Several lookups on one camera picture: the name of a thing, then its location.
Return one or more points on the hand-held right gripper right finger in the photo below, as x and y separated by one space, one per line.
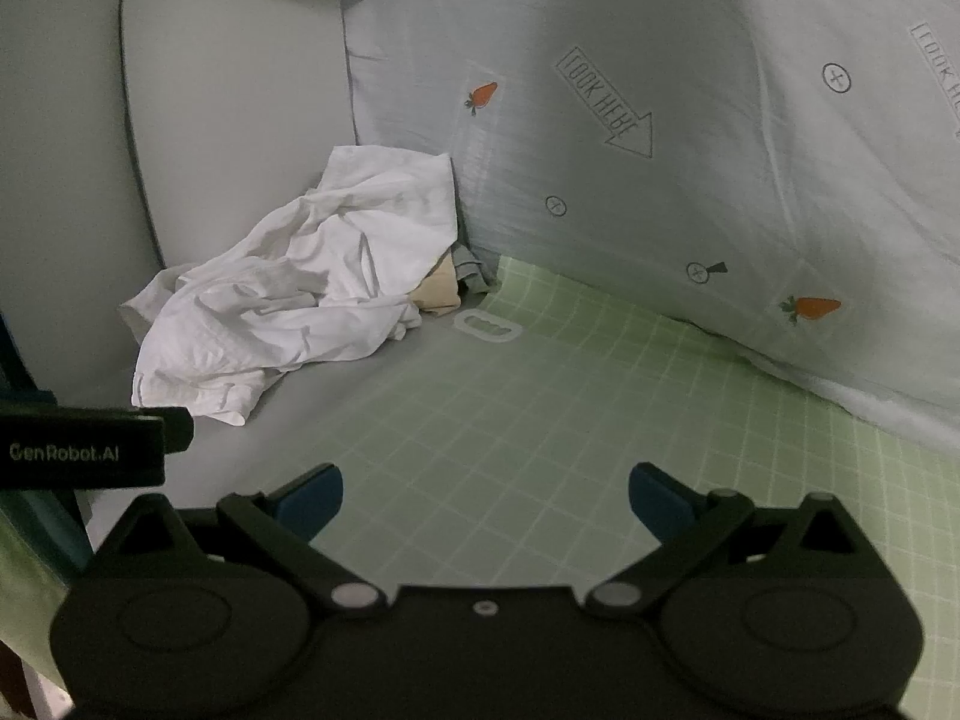
660 502

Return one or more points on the beige garment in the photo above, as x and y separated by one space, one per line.
439 289

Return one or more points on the white plastic clip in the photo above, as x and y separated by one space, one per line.
459 324

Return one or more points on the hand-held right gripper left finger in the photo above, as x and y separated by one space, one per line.
311 502

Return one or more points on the carrot print quilt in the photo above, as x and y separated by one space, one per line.
675 165

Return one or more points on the white shirt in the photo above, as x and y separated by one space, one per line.
262 292

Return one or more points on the small grey garment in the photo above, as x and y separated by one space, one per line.
476 277

